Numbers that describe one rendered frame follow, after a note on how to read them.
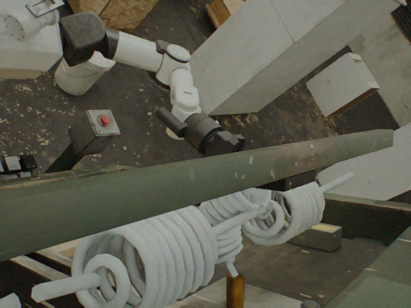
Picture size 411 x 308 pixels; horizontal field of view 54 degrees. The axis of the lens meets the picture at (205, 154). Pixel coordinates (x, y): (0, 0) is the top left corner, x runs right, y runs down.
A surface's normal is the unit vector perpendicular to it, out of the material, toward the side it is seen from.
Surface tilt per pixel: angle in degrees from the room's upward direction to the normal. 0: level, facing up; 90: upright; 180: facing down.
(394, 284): 57
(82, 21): 24
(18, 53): 68
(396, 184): 90
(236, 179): 32
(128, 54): 75
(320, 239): 90
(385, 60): 90
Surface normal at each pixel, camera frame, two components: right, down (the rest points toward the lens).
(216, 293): -0.01, -0.99
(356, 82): -0.63, 0.11
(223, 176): 0.77, 0.07
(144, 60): 0.22, 0.66
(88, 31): 0.47, -0.19
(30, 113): 0.65, -0.47
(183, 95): 0.28, -0.76
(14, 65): 0.63, 0.63
